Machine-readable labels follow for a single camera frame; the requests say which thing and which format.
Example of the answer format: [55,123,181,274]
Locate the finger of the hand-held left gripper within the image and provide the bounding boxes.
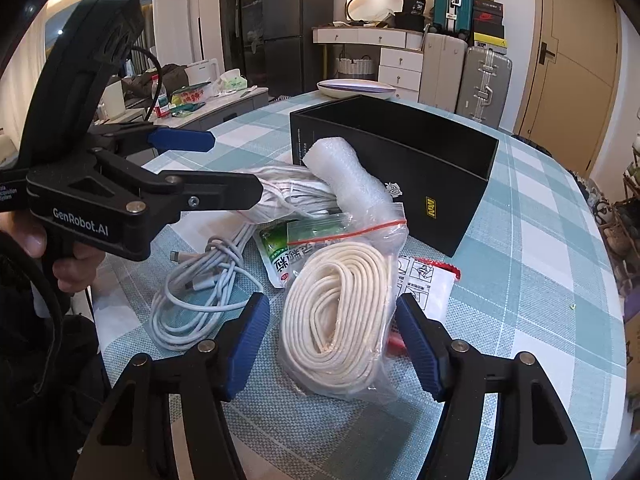
[87,126,217,157]
[92,151,265,241]

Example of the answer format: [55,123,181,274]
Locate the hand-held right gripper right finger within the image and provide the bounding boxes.
[395,292,593,480]

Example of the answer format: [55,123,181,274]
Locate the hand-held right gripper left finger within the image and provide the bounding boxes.
[86,291,272,480]

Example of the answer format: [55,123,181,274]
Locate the white charging cable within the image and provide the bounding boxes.
[149,220,267,352]

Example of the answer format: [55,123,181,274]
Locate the red white packet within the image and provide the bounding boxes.
[394,255,462,322]

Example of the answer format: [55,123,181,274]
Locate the white cable bundle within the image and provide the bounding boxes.
[227,165,347,227]

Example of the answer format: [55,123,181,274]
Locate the green white packet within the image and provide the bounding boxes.
[252,222,312,289]

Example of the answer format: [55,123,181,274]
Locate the cream rope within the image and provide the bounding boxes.
[277,200,412,404]

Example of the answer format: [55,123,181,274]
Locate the small green zip bag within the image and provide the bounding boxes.
[286,212,353,246]

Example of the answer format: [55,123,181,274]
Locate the white foam piece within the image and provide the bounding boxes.
[302,136,402,222]

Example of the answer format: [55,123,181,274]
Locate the black cardboard box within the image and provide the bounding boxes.
[289,94,501,258]

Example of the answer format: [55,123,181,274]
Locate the person's left hand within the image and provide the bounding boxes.
[0,207,107,293]

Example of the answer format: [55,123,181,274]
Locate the plastic bottle red cap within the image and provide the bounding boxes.
[150,74,171,120]

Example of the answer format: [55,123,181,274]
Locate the marble side table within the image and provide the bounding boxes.
[94,85,272,132]

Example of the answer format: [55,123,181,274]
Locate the red patterned container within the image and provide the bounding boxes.
[171,85,217,107]

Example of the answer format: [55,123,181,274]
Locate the dark bag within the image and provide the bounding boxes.
[122,64,190,106]

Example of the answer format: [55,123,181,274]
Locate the white kettle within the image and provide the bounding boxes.
[185,59,224,86]

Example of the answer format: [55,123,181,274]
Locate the green tissue box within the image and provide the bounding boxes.
[217,70,249,92]

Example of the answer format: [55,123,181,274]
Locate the white curtain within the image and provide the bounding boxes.
[152,0,222,77]

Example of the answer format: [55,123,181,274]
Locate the dark glass cabinet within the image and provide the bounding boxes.
[220,0,266,92]

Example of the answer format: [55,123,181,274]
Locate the grey refrigerator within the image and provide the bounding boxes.
[261,0,335,99]

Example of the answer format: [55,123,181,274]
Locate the stack of white plates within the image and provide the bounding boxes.
[316,79,397,100]

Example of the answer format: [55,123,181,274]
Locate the woven laundry basket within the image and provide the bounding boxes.
[334,55,377,82]

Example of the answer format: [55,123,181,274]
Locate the person's black jacket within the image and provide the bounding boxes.
[0,240,112,480]

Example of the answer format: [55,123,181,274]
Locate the white dresser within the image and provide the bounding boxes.
[312,25,426,104]

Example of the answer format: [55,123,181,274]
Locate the oval mirror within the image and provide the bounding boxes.
[345,0,412,27]

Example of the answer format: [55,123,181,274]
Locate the bamboo shoe rack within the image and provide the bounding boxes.
[597,130,640,282]

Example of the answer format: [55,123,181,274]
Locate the beige suitcase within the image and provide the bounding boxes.
[419,31,469,116]

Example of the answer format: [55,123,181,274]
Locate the black paper bag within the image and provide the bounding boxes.
[394,0,432,31]

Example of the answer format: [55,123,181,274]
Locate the silver suitcase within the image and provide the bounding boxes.
[455,46,514,129]

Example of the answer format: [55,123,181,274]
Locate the teal suitcase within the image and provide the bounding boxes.
[433,0,476,37]

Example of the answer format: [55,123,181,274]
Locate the tan door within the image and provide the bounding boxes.
[514,0,622,150]

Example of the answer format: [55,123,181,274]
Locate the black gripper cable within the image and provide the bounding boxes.
[129,45,164,124]

